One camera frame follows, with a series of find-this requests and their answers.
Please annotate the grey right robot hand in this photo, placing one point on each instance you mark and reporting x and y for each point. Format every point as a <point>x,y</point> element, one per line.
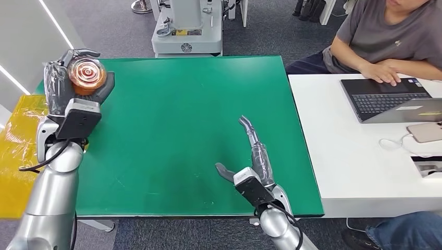
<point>262,162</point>

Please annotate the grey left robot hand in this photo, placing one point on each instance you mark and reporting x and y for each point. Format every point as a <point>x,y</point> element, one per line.
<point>57,93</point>

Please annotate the orange plastic bottle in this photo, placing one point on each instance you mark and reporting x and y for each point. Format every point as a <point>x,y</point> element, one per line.
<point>87,74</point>

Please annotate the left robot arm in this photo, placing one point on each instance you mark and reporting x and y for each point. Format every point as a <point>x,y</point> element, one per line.
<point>51,196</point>

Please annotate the yellow taped cardboard box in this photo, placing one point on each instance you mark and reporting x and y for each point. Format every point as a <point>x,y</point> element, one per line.
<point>17,155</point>

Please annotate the green table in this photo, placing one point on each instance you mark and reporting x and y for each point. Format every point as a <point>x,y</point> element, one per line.
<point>190,120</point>

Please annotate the white desk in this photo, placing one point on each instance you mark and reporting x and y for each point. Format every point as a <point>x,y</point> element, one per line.
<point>352,165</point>

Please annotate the chrome round stand base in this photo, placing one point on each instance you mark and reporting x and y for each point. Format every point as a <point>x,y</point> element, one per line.
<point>141,7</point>

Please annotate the dark grey laptop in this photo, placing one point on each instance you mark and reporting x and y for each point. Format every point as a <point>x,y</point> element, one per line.
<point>380,98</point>

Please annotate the white machine stand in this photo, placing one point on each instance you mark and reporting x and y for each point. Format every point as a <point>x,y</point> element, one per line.
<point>188,31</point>

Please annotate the white furniture panel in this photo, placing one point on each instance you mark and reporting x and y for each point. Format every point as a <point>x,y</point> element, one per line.
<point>243,12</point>

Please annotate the black floor object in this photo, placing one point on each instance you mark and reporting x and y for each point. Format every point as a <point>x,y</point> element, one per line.
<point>309,10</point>

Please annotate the person in blue jeans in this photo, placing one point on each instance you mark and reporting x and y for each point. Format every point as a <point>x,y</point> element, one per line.
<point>407,231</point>

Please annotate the white furniture leg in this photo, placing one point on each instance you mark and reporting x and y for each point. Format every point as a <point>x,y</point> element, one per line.
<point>327,12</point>

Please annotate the beige smartphone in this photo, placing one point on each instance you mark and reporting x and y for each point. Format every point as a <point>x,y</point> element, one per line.
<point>426,132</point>

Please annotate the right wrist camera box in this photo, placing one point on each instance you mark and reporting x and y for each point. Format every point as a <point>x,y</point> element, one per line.
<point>252,188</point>

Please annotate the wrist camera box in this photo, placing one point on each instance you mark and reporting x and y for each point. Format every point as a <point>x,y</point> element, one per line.
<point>79,120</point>
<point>252,188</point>

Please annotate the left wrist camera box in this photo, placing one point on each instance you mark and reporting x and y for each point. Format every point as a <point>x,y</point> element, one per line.
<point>79,120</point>

